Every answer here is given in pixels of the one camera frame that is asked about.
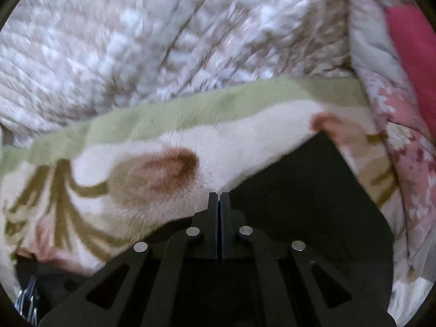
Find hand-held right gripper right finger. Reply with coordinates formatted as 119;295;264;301
219;192;398;327

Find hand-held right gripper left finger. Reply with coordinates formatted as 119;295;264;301
39;192;219;327

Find black pants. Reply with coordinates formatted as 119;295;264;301
15;130;396;327

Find floral fleece blanket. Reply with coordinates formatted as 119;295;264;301
0;77;408;281

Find pink floral quilt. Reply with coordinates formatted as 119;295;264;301
343;0;436;316

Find beige quilted bedspread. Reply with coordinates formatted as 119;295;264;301
0;0;355;141

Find red pillow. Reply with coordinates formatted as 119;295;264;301
384;6;436;127

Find shiny metal wire object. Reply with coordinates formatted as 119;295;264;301
15;275;40;320

